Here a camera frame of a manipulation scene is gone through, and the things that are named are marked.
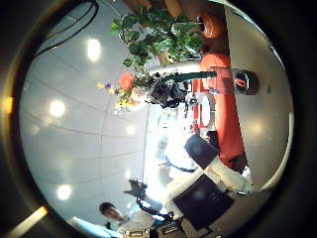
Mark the black equipment box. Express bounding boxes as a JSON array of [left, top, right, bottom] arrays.
[[171, 174, 235, 231]]

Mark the terracotta plant pot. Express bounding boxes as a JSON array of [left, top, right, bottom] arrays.
[[197, 12, 226, 39]]

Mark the green leafy plant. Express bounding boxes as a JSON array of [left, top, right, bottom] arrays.
[[110, 4, 204, 68]]

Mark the orange sofa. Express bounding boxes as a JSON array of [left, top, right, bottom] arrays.
[[199, 53, 247, 170]]

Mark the dark-haired person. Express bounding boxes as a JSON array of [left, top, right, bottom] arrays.
[[98, 201, 159, 238]]

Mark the blue floor cable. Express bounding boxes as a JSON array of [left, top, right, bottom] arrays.
[[163, 155, 198, 176]]

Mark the colourful flower bouquet green stem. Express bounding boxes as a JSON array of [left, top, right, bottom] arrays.
[[95, 70, 217, 112]]

